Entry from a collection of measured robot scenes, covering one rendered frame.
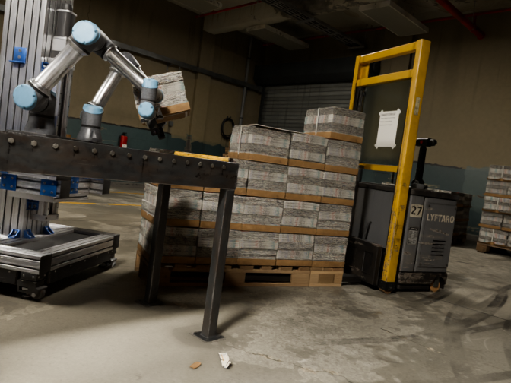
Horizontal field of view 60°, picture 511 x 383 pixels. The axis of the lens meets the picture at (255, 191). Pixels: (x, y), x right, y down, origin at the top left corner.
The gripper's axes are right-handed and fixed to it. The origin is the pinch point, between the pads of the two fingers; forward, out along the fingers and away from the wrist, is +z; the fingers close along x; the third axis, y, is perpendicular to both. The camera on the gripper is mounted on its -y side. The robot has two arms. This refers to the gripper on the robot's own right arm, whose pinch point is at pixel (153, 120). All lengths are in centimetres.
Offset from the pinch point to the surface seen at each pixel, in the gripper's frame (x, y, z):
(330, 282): -92, -136, 51
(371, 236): -143, -121, 86
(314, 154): -98, -42, 43
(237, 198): -38, -57, 27
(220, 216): -22, -53, -59
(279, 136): -76, -25, 35
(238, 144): -49, -24, 52
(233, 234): -30, -79, 28
